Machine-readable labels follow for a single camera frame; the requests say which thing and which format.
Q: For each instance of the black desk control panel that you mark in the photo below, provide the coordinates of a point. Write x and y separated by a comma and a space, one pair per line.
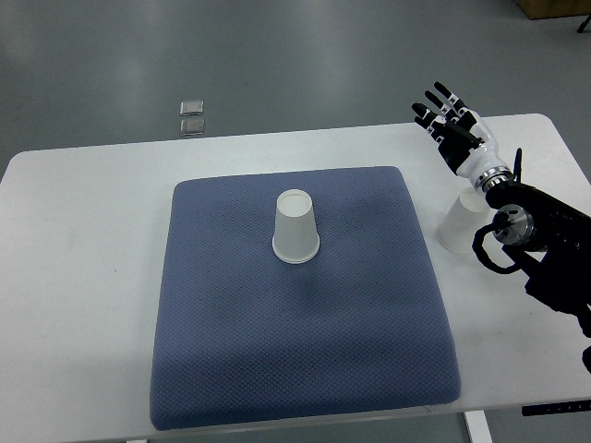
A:
556, 408

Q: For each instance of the black stand foot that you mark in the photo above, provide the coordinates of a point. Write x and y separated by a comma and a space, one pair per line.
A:
582, 27

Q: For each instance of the lower metal floor plate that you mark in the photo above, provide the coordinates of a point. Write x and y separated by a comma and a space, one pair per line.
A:
191, 127

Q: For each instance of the brown cardboard box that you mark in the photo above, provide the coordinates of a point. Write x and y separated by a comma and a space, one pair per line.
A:
543, 9

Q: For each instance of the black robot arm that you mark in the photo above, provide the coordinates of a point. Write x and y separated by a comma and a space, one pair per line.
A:
531, 231

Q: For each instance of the white paper cup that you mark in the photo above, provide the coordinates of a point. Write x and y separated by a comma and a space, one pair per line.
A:
295, 238
468, 213

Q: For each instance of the upper metal floor plate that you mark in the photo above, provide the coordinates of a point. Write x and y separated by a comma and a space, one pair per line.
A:
191, 107

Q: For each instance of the metal floor plate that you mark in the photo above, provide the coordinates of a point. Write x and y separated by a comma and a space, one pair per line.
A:
191, 107
191, 127

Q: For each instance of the blue textured cushion mat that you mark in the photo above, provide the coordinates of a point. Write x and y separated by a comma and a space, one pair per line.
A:
242, 336

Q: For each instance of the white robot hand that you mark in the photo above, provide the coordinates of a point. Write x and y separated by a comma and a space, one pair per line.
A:
464, 142

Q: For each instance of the white paper cup on mat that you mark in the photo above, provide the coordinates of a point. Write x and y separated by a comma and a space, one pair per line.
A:
295, 238

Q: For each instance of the white table leg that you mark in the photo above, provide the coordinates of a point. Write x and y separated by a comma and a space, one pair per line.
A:
477, 427

